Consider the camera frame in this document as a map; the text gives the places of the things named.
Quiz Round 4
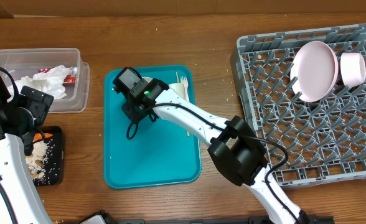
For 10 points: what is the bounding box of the white bowl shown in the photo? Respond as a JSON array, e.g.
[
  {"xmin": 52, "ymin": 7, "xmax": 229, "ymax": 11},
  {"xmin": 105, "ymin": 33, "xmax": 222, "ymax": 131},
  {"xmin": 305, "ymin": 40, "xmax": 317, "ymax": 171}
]
[{"xmin": 143, "ymin": 77, "xmax": 152, "ymax": 83}]

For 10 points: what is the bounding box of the grey plastic dish rack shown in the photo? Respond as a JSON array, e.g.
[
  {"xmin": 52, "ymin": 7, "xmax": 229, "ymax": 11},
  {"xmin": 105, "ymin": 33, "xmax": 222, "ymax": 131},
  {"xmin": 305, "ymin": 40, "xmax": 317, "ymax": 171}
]
[{"xmin": 230, "ymin": 24, "xmax": 366, "ymax": 187}]

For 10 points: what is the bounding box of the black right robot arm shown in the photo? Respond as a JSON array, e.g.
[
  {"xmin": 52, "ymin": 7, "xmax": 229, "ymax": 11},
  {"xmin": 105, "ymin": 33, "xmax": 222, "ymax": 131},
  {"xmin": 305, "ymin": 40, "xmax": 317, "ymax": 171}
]
[{"xmin": 113, "ymin": 78, "xmax": 310, "ymax": 223}]

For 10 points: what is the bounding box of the clear plastic waste bin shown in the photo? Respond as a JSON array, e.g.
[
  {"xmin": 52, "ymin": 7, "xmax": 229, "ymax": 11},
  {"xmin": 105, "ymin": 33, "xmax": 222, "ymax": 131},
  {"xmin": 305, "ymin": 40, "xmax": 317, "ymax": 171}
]
[{"xmin": 0, "ymin": 48, "xmax": 90, "ymax": 113}]

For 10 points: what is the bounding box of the white paper cup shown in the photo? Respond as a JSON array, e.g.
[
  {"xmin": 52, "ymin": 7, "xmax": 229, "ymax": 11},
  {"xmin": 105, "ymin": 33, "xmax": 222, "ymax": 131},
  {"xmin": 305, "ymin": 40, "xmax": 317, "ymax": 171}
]
[{"xmin": 169, "ymin": 83, "xmax": 185, "ymax": 98}]

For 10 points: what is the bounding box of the pile of peanuts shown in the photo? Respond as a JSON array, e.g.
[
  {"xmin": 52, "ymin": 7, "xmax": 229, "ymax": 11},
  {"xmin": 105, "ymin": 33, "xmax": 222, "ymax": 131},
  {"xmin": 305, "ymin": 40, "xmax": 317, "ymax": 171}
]
[{"xmin": 26, "ymin": 157, "xmax": 45, "ymax": 179}]

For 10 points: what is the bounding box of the black food waste tray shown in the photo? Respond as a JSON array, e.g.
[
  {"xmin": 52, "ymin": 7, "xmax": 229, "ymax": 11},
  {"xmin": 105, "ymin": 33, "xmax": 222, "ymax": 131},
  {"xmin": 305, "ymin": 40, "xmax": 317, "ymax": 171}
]
[{"xmin": 32, "ymin": 126, "xmax": 65, "ymax": 187}]

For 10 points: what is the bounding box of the white napkin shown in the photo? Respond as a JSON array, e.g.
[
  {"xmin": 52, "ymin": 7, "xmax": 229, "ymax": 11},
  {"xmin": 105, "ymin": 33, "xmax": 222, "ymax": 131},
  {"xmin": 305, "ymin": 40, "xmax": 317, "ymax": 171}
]
[{"xmin": 14, "ymin": 65, "xmax": 72, "ymax": 100}]

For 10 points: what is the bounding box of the pink bowl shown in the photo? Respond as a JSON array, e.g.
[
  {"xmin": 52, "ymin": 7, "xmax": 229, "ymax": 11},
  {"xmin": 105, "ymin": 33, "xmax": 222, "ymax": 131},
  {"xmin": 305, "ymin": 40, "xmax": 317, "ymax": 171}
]
[{"xmin": 340, "ymin": 52, "xmax": 366, "ymax": 88}]

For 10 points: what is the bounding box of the teal plastic serving tray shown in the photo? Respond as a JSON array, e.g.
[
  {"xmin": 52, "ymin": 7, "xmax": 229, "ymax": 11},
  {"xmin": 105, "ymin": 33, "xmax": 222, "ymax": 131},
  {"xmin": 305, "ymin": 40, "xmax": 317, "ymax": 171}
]
[{"xmin": 103, "ymin": 69, "xmax": 202, "ymax": 189}]

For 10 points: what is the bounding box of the wooden chopstick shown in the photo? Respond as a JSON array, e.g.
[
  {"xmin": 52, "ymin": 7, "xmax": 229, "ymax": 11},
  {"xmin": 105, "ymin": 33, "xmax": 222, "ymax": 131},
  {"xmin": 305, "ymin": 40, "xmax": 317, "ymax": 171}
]
[{"xmin": 176, "ymin": 72, "xmax": 190, "ymax": 137}]

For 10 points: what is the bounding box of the large pink plate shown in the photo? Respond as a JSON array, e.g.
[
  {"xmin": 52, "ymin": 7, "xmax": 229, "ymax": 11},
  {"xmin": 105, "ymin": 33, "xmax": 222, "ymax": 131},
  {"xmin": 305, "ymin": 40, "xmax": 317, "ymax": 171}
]
[{"xmin": 289, "ymin": 41, "xmax": 339, "ymax": 103}]

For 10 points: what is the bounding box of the red snack wrapper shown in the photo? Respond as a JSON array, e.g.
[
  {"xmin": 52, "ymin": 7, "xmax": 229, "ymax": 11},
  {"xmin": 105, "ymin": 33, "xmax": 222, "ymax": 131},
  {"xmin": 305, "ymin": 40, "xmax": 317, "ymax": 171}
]
[{"xmin": 38, "ymin": 66, "xmax": 78, "ymax": 85}]

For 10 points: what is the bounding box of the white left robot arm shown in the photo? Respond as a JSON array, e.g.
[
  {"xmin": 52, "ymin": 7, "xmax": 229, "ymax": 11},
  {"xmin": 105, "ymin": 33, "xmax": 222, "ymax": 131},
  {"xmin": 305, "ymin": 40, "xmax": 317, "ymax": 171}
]
[{"xmin": 0, "ymin": 67, "xmax": 54, "ymax": 224}]

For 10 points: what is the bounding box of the orange carrot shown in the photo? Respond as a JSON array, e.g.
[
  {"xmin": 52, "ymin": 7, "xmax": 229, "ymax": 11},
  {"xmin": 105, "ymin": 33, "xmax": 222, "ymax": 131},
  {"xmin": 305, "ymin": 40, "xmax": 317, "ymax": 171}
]
[{"xmin": 33, "ymin": 133, "xmax": 53, "ymax": 141}]

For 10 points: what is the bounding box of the white plastic fork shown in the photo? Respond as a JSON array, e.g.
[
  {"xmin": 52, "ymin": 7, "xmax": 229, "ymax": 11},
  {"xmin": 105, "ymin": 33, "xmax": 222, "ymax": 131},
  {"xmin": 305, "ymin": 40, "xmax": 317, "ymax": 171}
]
[{"xmin": 180, "ymin": 76, "xmax": 190, "ymax": 101}]

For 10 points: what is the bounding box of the pile of white rice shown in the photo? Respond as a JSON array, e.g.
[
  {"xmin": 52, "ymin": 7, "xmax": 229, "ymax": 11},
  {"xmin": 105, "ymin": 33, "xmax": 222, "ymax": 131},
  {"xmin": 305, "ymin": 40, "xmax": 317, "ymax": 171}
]
[{"xmin": 25, "ymin": 141, "xmax": 52, "ymax": 170}]

